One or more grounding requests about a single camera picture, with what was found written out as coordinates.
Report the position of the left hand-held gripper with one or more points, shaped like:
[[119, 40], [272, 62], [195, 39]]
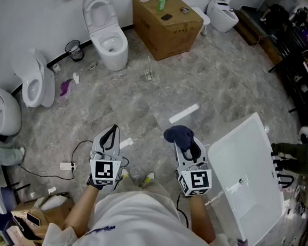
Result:
[[104, 170]]

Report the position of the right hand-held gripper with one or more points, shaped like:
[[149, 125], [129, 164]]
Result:
[[197, 179]]

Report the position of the dark blue cloth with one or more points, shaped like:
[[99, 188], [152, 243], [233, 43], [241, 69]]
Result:
[[178, 135]]

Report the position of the pale green floor brush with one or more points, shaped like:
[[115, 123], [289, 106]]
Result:
[[148, 76]]

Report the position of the person's right forearm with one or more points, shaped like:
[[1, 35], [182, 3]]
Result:
[[201, 220]]

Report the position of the person's left forearm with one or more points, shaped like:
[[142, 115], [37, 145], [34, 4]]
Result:
[[82, 210]]

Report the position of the white toilet with slanted tank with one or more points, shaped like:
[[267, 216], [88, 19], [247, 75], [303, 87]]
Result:
[[43, 88]]

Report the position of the white toilet with raised lid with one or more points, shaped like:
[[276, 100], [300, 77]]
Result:
[[114, 54]]

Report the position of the white smart toilet black trim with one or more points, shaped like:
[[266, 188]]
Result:
[[222, 17]]

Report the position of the white floor strip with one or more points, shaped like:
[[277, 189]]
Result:
[[182, 114], [126, 143]]

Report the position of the person's left shoe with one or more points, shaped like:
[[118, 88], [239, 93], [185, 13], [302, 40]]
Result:
[[124, 173]]

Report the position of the person's shoe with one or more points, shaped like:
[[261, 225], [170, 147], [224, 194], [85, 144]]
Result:
[[124, 173], [147, 178]]

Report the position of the white power strip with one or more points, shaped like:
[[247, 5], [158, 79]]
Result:
[[67, 166]]

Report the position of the person's beige trousers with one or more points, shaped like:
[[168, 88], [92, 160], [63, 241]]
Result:
[[153, 186]]

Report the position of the person's right shoe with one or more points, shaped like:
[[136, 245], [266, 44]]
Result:
[[147, 178]]

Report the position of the white rectangular basin panel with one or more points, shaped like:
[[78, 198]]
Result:
[[245, 181]]

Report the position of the purple cloth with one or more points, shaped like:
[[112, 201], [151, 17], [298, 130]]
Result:
[[65, 88]]

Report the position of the white paper piece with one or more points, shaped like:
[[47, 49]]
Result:
[[76, 78]]

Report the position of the clear tape roll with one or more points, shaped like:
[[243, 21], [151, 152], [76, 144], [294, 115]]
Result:
[[92, 66]]

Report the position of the black faucet set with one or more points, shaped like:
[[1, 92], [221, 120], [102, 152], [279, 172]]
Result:
[[276, 161]]

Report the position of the person's white shirt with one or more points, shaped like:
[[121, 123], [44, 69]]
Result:
[[139, 225]]

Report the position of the open brown cardboard carton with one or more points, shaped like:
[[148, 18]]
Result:
[[55, 214]]

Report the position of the black mesh waste bin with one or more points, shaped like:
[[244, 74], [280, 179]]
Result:
[[75, 51]]

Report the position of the phone with pale case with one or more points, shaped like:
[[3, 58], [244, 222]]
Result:
[[33, 219]]

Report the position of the dark blue bag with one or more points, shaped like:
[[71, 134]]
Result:
[[6, 200]]

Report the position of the large brown cardboard box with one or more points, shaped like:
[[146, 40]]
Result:
[[164, 37]]

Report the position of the brown wooden step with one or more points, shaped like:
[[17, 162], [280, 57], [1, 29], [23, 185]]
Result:
[[247, 31]]

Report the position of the black phone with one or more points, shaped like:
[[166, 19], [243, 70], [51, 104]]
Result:
[[166, 17]]

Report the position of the small grey rag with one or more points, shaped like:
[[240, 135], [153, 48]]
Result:
[[184, 10]]

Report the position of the green plastic bottle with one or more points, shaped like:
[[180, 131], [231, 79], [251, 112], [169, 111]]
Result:
[[161, 4]]

